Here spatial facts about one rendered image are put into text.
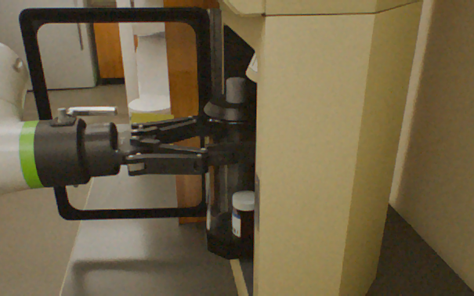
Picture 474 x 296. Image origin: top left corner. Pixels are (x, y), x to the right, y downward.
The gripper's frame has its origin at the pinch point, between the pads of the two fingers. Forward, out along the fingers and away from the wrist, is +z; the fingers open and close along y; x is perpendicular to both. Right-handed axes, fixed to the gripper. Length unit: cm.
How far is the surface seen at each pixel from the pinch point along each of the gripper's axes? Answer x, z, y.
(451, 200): 18.7, 43.5, 5.4
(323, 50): -15.5, 6.4, -16.3
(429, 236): 30, 43, 9
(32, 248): 120, -88, 152
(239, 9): -19.6, -2.0, -16.3
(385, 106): -7.0, 17.5, -10.2
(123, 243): 27.6, -19.9, 16.2
